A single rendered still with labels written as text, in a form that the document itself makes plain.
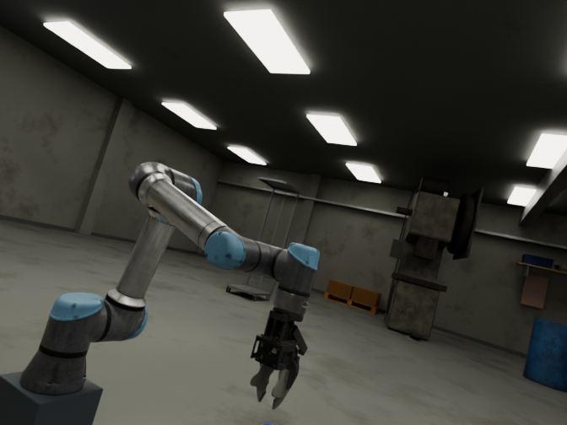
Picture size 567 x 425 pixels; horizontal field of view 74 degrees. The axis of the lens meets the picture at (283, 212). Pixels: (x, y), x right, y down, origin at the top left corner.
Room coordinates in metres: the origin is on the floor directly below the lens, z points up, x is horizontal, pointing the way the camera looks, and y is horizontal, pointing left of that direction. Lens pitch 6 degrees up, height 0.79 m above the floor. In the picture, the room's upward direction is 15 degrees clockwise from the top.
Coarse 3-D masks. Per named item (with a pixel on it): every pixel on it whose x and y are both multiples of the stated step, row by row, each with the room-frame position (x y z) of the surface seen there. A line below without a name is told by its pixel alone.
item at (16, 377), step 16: (0, 384) 1.00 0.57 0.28; (16, 384) 0.99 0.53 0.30; (0, 400) 0.99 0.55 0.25; (16, 400) 0.97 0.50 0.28; (32, 400) 0.94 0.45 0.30; (48, 400) 0.96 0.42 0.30; (64, 400) 0.99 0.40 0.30; (80, 400) 1.03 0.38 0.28; (96, 400) 1.08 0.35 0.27; (0, 416) 0.98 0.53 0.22; (16, 416) 0.96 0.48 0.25; (32, 416) 0.93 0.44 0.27; (48, 416) 0.96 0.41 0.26; (64, 416) 1.00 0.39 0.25; (80, 416) 1.05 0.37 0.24
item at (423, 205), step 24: (432, 192) 7.14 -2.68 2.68; (480, 192) 6.43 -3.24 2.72; (408, 216) 7.58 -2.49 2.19; (432, 216) 6.59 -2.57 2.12; (456, 216) 6.87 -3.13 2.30; (408, 240) 7.10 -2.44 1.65; (432, 240) 6.62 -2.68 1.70; (456, 240) 6.57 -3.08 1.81; (408, 264) 7.12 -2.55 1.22; (432, 264) 7.02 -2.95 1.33; (408, 288) 6.57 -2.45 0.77; (432, 288) 6.50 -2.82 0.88; (408, 312) 6.55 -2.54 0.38; (432, 312) 6.46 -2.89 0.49
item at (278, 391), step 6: (282, 372) 0.85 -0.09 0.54; (288, 372) 0.86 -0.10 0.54; (282, 378) 0.85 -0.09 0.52; (288, 378) 0.86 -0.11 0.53; (276, 384) 0.84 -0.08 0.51; (282, 384) 0.86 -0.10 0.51; (276, 390) 0.84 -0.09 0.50; (282, 390) 0.86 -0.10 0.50; (288, 390) 0.87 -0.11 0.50; (276, 396) 0.84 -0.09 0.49; (282, 396) 0.86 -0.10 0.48; (276, 402) 0.87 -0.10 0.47
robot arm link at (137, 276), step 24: (168, 168) 1.05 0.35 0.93; (192, 192) 1.11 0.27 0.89; (144, 240) 1.10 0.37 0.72; (168, 240) 1.13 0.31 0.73; (144, 264) 1.11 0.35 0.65; (120, 288) 1.12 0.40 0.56; (144, 288) 1.14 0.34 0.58; (120, 312) 1.11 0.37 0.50; (144, 312) 1.19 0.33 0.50; (120, 336) 1.13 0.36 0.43
